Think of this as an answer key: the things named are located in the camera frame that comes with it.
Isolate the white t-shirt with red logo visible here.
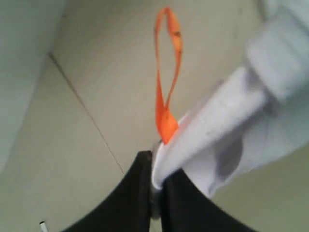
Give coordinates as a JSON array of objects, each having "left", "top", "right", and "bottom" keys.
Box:
[{"left": 151, "top": 0, "right": 309, "bottom": 197}]

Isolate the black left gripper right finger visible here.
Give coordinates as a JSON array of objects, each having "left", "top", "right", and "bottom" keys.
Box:
[{"left": 160, "top": 170, "right": 251, "bottom": 232}]

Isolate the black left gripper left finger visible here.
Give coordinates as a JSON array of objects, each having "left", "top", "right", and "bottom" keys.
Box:
[{"left": 65, "top": 151, "right": 152, "bottom": 232}]

